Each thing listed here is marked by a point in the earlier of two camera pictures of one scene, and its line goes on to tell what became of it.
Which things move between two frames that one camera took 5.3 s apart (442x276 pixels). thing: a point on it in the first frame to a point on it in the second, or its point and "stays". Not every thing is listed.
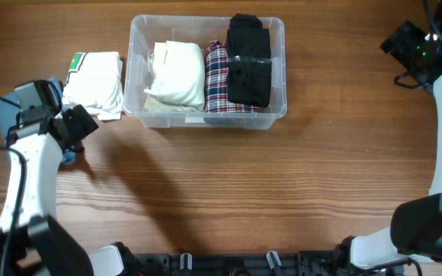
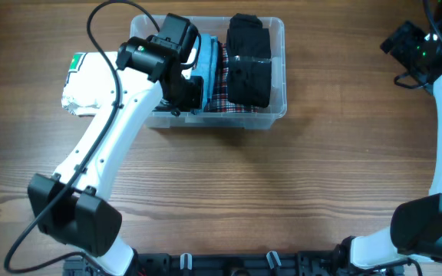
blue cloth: (8, 105) to (207, 67)
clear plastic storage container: (206, 72) stays
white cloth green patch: (94, 81) stays
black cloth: (249, 56) stays
